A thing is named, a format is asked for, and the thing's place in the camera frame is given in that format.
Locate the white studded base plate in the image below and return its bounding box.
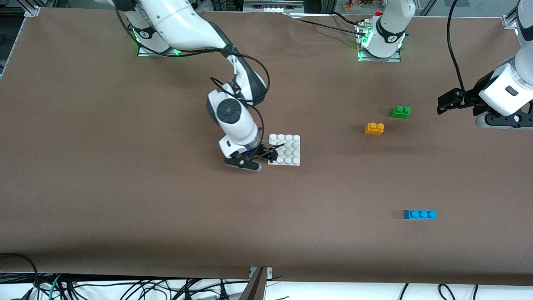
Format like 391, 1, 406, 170
267, 134, 301, 167

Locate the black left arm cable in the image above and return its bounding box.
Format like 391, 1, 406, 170
446, 0, 466, 93

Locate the teal floor cable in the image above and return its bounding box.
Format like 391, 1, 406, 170
48, 274, 63, 300

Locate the brown table cover sheet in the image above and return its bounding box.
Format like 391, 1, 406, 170
0, 7, 533, 287

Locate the grey white power strip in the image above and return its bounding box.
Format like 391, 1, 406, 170
243, 0, 305, 14

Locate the dark metal pole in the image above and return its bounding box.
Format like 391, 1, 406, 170
238, 267, 268, 300

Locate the blue three-stud block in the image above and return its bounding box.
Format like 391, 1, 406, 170
403, 210, 438, 220

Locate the black table cable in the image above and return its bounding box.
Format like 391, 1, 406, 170
330, 11, 369, 28
291, 17, 367, 38

